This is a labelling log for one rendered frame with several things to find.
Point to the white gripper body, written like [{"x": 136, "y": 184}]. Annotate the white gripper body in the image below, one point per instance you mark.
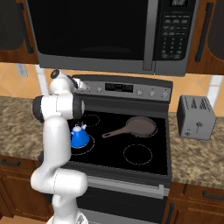
[{"x": 82, "y": 85}]

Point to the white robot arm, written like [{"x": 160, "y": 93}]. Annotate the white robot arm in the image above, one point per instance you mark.
[{"x": 55, "y": 137}]

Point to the steel stove knob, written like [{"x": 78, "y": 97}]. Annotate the steel stove knob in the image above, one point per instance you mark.
[
  {"x": 165, "y": 94},
  {"x": 99, "y": 89},
  {"x": 152, "y": 93},
  {"x": 139, "y": 92}
]

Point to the blue kettle with white lid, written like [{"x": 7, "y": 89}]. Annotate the blue kettle with white lid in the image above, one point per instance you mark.
[{"x": 79, "y": 139}]

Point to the black and steel stove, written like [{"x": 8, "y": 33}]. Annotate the black and steel stove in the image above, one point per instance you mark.
[{"x": 122, "y": 157}]

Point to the black and steel microwave oven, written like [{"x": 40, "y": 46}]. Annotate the black and steel microwave oven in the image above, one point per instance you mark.
[{"x": 93, "y": 32}]

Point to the dark brown frying pan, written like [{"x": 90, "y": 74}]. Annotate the dark brown frying pan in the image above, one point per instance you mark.
[{"x": 141, "y": 126}]

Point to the dark glass wooden cupboard door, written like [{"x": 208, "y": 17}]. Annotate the dark glass wooden cupboard door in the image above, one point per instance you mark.
[
  {"x": 11, "y": 29},
  {"x": 214, "y": 32}
]

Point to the brown wooden drawer front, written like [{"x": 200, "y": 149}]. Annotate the brown wooden drawer front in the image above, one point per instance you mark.
[
  {"x": 192, "y": 192},
  {"x": 23, "y": 169}
]

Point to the grey toaster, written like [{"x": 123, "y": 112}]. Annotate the grey toaster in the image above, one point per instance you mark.
[{"x": 196, "y": 121}]

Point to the brown wooden cupboard door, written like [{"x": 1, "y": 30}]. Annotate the brown wooden cupboard door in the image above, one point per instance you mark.
[
  {"x": 198, "y": 214},
  {"x": 20, "y": 195}
]

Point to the white wall socket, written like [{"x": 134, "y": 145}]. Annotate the white wall socket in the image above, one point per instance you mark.
[{"x": 21, "y": 70}]

